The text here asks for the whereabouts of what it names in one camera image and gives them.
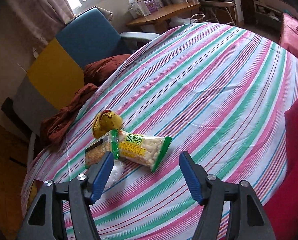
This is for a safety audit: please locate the red garment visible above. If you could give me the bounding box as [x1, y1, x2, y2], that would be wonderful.
[264, 98, 298, 239]

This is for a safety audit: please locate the rust red blanket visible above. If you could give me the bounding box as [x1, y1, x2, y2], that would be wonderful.
[40, 54, 130, 146]

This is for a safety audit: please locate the brown rice cracker packet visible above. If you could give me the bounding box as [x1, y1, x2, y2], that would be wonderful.
[85, 135, 113, 168]

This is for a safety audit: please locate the mustard yellow sock ball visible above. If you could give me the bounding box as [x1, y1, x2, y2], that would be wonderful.
[92, 109, 123, 139]

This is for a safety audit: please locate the green Weidan snack packet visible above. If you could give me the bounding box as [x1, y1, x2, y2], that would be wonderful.
[118, 130, 172, 172]

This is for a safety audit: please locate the striped bed sheet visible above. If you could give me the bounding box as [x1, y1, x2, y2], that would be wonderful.
[21, 23, 298, 239]

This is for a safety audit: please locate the grey yellow blue headboard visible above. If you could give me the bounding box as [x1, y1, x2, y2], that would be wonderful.
[2, 8, 131, 138]

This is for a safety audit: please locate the pink patterned curtain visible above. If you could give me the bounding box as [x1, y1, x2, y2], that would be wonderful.
[5, 0, 74, 50]

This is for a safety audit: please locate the wooden bedside desk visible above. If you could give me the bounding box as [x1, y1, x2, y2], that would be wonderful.
[126, 2, 200, 29]

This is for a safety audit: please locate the white box on desk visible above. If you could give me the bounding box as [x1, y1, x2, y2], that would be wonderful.
[129, 0, 151, 17]

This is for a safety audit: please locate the pink box on desk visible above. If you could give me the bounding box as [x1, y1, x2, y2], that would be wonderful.
[144, 0, 164, 13]

